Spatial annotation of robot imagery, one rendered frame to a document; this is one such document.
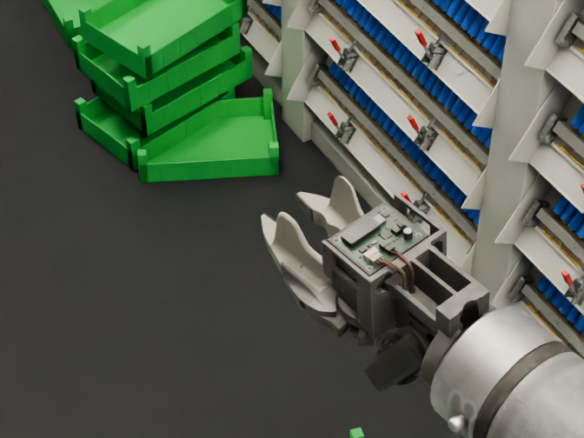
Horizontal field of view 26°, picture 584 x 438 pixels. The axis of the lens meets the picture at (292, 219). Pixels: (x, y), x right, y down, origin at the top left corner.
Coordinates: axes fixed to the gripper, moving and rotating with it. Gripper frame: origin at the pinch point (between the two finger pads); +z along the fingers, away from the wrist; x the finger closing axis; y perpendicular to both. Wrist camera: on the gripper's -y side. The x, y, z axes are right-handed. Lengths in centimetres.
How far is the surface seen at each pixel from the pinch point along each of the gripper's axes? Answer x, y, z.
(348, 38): -84, -83, 99
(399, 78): -81, -81, 81
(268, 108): -80, -115, 124
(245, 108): -76, -115, 128
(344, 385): -45, -119, 57
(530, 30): -77, -48, 45
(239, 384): -29, -117, 69
